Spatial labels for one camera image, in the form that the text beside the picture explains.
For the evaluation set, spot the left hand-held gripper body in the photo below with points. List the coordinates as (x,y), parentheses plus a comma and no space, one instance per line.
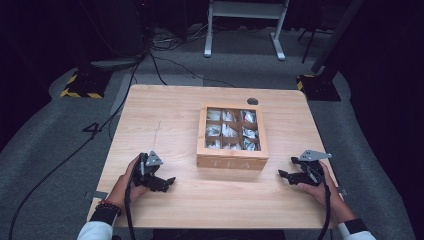
(146,175)

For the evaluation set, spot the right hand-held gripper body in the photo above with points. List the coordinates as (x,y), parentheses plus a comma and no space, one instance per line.
(311,175)

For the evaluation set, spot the wooden tea box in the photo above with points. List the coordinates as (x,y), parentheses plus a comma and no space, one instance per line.
(233,161)

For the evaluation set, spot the person's right hand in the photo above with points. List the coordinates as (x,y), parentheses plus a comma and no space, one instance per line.
(321,193)

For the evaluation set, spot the person's left hand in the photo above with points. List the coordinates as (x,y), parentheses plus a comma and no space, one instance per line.
(125,190)

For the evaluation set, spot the grey tape strip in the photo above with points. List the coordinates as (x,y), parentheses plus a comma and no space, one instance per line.
(96,195)
(342,191)

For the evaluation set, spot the group of tea bags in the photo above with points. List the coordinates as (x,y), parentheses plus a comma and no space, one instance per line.
(230,130)

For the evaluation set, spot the round table grommet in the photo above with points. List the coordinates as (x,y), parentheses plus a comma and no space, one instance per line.
(252,101)

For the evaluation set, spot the black yellow striped stand base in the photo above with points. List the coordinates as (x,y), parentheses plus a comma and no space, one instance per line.
(86,85)
(320,88)

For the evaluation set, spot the black chair legs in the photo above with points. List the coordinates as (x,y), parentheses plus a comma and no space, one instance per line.
(311,40)

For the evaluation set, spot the slanted grey stand post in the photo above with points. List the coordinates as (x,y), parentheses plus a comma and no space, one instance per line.
(336,35)

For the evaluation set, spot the white desk frame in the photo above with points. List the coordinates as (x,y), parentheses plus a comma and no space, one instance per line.
(245,10)

